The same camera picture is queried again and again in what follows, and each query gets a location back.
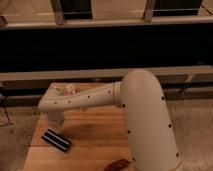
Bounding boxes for black striped eraser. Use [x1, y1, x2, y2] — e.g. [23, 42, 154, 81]
[41, 129, 71, 152]

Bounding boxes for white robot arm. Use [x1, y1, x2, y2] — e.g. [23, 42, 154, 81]
[38, 69, 183, 171]

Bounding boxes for white tube with cap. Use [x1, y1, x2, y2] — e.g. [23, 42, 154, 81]
[66, 84, 79, 94]

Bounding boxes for dark red brown object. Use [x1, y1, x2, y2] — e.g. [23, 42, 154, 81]
[104, 159, 130, 171]

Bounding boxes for wooden railing frame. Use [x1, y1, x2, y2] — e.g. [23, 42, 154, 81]
[0, 0, 213, 30]

